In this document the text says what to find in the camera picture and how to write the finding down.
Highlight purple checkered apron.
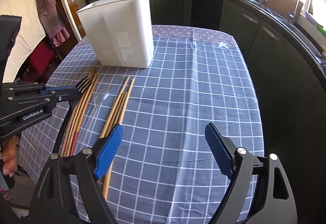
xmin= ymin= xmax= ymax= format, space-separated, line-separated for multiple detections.
xmin=36 ymin=0 xmax=70 ymax=47

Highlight clear plastic spoon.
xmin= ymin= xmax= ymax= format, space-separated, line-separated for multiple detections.
xmin=90 ymin=88 xmax=109 ymax=119

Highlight white hanging cloth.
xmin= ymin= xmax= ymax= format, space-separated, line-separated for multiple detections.
xmin=1 ymin=0 xmax=46 ymax=83

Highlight red wooden chair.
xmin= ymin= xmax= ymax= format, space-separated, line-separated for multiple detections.
xmin=14 ymin=39 xmax=61 ymax=83

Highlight tall chrome faucet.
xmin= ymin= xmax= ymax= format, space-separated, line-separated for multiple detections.
xmin=288 ymin=0 xmax=312 ymax=24

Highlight white plastic utensil holder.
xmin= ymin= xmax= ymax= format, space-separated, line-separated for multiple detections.
xmin=77 ymin=0 xmax=154 ymax=68

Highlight wooden cutting board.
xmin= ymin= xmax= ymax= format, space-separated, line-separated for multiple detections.
xmin=265 ymin=0 xmax=296 ymax=19

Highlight blue checkered tablecloth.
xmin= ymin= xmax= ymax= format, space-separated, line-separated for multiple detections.
xmin=19 ymin=24 xmax=266 ymax=224

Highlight green lower cabinets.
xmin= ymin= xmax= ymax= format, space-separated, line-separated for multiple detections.
xmin=151 ymin=0 xmax=325 ymax=222

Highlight person's left hand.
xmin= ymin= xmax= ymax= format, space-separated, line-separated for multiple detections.
xmin=2 ymin=136 xmax=18 ymax=178

